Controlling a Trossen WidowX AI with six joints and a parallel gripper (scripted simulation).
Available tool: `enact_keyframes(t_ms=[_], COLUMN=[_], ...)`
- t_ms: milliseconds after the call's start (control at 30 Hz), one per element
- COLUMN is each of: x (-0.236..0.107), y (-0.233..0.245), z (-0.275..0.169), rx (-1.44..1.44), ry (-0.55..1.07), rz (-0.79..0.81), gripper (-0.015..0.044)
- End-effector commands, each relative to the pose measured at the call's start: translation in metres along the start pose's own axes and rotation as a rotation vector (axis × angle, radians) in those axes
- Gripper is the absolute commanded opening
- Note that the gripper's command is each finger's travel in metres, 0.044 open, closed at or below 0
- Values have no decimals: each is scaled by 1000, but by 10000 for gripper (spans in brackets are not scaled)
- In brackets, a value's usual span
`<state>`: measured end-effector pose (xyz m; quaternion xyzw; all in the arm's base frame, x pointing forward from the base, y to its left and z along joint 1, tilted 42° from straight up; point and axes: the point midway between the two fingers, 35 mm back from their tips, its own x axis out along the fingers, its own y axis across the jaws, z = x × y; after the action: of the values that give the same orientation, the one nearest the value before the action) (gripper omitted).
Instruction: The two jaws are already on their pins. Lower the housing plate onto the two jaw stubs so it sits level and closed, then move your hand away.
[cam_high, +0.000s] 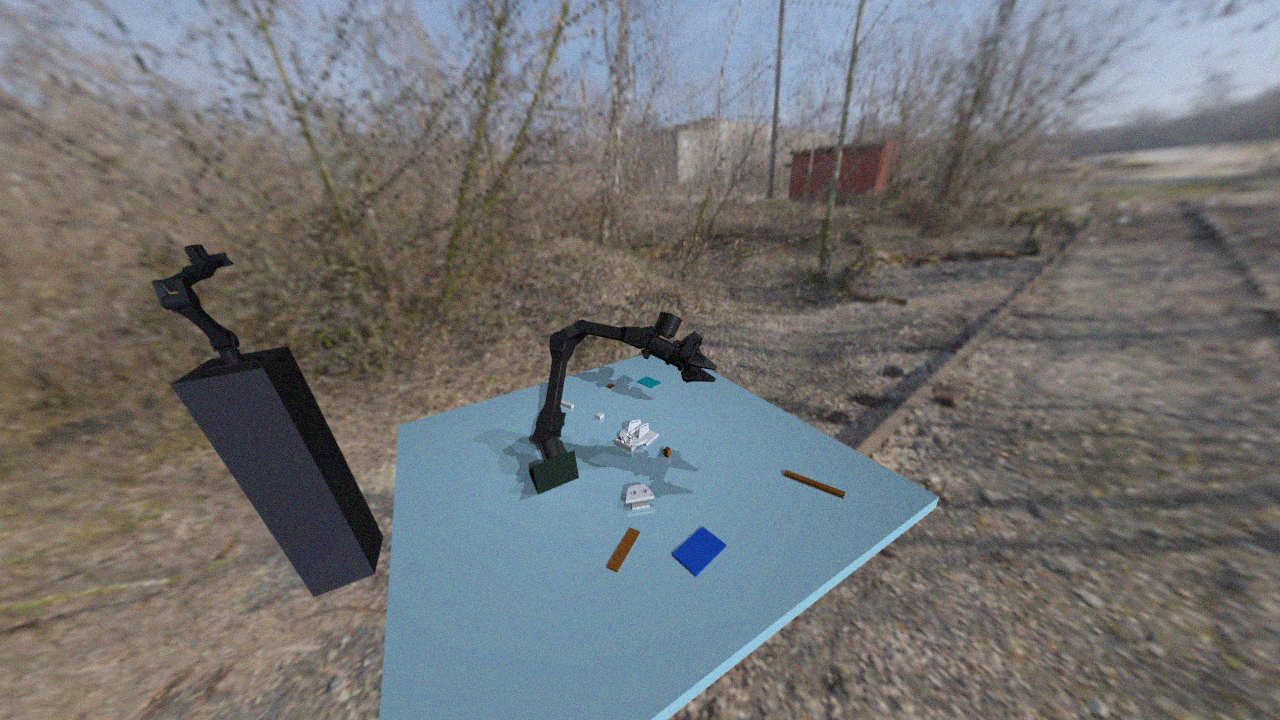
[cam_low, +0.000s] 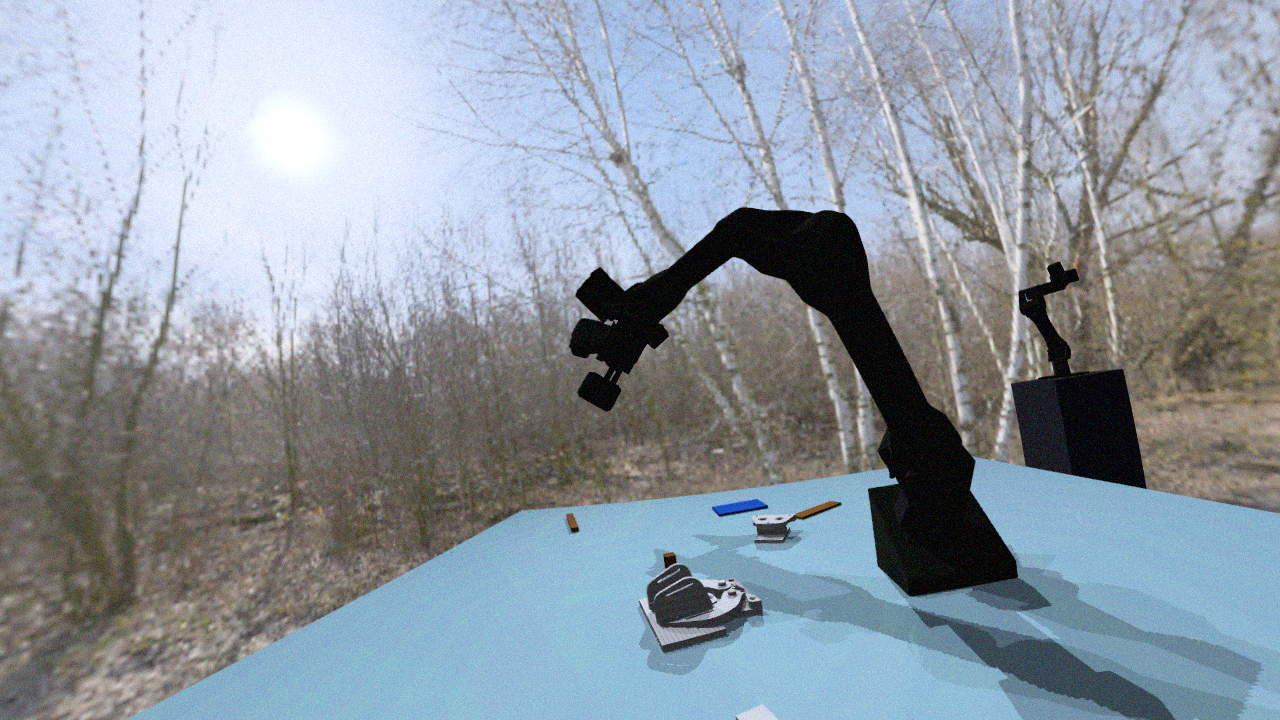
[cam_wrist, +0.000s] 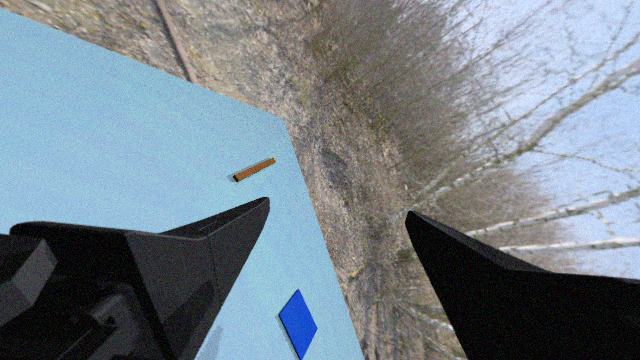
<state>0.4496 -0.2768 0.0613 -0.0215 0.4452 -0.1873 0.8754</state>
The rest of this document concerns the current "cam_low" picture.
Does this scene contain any blue flat plate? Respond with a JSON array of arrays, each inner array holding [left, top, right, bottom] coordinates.
[[712, 498, 768, 518]]

